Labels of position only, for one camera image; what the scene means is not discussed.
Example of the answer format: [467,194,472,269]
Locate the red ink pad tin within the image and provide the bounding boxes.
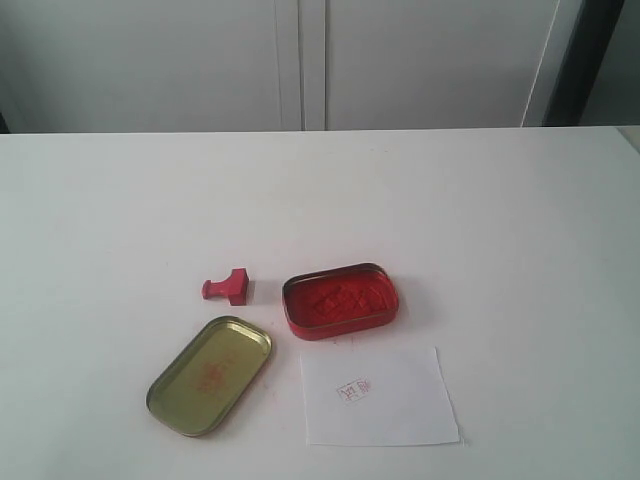
[282,263,399,341]

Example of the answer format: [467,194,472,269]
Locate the white cabinet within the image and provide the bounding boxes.
[1,1,581,133]

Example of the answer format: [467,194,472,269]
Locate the gold tin lid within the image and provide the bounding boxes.
[145,315,273,437]

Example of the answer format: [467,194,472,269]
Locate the dark vertical post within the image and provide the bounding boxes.
[542,0,626,127]

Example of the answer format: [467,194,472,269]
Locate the red stamp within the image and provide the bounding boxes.
[201,268,250,306]

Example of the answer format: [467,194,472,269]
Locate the white paper sheet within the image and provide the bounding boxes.
[300,346,461,447]

